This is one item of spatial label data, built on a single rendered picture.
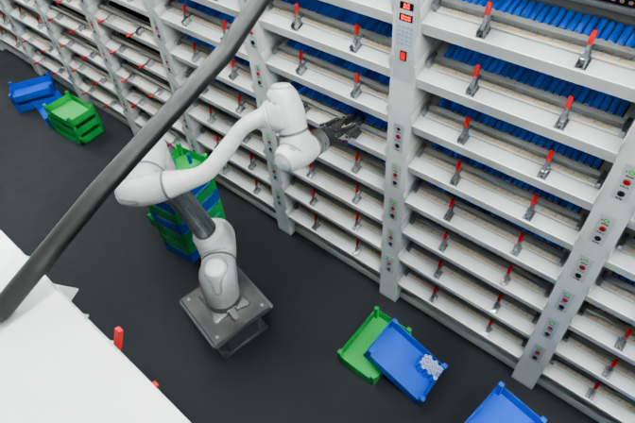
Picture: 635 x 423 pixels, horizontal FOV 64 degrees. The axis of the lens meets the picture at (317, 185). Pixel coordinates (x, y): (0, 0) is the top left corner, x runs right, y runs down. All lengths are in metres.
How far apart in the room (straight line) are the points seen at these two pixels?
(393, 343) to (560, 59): 1.46
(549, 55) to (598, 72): 0.12
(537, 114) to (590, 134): 0.14
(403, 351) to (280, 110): 1.28
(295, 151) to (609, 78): 0.90
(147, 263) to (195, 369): 0.71
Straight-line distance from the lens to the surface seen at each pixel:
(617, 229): 1.67
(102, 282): 2.99
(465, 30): 1.53
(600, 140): 1.53
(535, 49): 1.47
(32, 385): 0.63
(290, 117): 1.65
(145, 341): 2.70
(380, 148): 1.96
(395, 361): 2.40
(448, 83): 1.64
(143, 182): 1.82
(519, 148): 1.71
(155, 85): 3.19
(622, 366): 2.24
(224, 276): 2.18
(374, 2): 1.66
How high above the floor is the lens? 2.22
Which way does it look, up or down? 45 degrees down
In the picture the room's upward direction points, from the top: 5 degrees counter-clockwise
